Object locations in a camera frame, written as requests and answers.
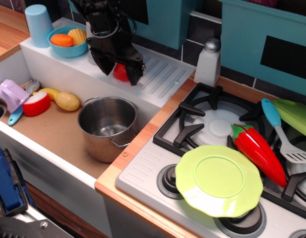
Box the purple plastic cup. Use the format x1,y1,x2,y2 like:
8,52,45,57
0,79,30,113

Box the white salt shaker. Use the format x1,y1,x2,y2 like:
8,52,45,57
194,38,221,87

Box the yellow toy banana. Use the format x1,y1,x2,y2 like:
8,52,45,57
38,88,60,101

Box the blue plastic bowl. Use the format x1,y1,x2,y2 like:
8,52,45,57
48,26,88,58

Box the blue handled grey spatula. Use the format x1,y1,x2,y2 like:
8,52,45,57
261,98,306,164

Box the black stove grate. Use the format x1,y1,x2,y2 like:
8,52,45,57
153,83,306,219

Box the yellow toy corn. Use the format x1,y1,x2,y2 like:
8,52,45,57
68,28,87,46

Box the teal cabinet box right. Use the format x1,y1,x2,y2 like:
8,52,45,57
221,0,306,96

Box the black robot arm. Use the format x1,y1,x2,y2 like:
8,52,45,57
72,0,145,86

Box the light blue plastic cup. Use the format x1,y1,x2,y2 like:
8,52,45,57
25,4,54,48

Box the stainless steel pot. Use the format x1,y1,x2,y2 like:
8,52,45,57
77,97,137,163

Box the orange toy carrot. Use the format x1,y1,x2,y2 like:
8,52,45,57
50,34,73,47

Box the teal cabinet box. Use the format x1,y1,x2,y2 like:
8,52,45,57
118,0,203,50
221,0,306,96

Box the yellow toy potato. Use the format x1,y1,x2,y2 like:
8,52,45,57
55,92,80,111

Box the red toy apple half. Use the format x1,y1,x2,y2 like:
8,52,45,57
22,91,51,117

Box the grey toy faucet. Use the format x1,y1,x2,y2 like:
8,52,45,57
86,22,97,65

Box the lime green plastic plate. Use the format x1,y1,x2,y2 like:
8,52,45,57
175,145,263,218

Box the grey stove knob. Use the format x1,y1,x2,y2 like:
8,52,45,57
157,164,183,200
213,203,267,238

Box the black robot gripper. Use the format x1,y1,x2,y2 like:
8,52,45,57
87,14,145,86

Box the green plastic lid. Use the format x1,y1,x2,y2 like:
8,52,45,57
272,99,306,136

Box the blue clamp device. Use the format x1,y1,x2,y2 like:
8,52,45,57
0,147,37,217

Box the teal handled strainer spoon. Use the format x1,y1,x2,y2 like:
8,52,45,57
8,79,40,126

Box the red toy strawberry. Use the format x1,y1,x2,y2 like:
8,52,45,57
113,63,129,82

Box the red toy chili pepper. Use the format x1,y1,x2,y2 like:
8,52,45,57
231,124,287,187

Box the teal cabinet box left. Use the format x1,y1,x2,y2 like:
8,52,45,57
118,0,203,50

